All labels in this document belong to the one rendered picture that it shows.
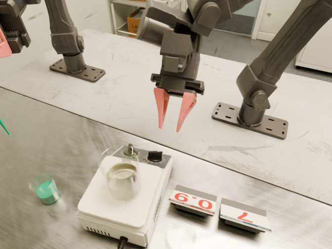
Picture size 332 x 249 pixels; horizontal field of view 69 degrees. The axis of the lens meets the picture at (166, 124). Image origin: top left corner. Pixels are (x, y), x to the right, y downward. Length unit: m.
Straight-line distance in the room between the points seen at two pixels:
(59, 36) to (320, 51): 2.40
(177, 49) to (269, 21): 2.93
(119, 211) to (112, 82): 0.50
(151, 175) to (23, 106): 0.50
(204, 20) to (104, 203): 0.36
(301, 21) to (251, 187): 0.35
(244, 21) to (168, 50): 2.94
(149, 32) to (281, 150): 0.43
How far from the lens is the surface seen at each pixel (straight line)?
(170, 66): 0.40
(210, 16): 0.45
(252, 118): 0.66
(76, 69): 0.89
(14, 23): 0.43
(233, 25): 3.36
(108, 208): 0.44
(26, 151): 0.69
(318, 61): 2.83
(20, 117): 0.80
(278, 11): 3.25
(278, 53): 0.58
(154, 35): 0.47
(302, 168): 0.65
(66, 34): 0.81
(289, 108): 0.80
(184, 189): 0.54
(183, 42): 0.40
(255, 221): 0.51
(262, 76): 0.58
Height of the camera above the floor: 1.37
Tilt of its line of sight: 45 degrees down
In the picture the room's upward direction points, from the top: straight up
